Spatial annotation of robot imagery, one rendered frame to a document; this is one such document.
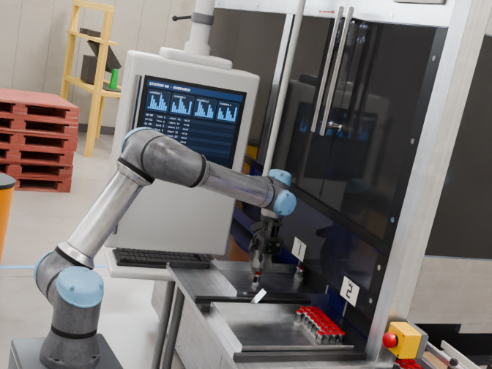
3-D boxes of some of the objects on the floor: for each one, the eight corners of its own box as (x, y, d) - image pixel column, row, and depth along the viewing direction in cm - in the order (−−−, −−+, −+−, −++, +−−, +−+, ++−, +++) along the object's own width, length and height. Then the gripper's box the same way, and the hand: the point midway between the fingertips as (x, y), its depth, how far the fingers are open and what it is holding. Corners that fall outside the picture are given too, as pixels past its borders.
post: (315, 608, 201) (501, -92, 156) (323, 624, 196) (519, -95, 151) (296, 611, 199) (481, -99, 154) (305, 628, 193) (498, -102, 149)
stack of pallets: (-57, 189, 533) (-47, 94, 516) (-67, 165, 594) (-59, 80, 576) (72, 194, 592) (85, 109, 575) (51, 172, 653) (61, 95, 636)
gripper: (263, 220, 203) (250, 282, 208) (291, 222, 207) (278, 282, 212) (253, 211, 211) (241, 271, 216) (280, 214, 215) (268, 272, 220)
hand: (257, 270), depth 216 cm, fingers closed, pressing on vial
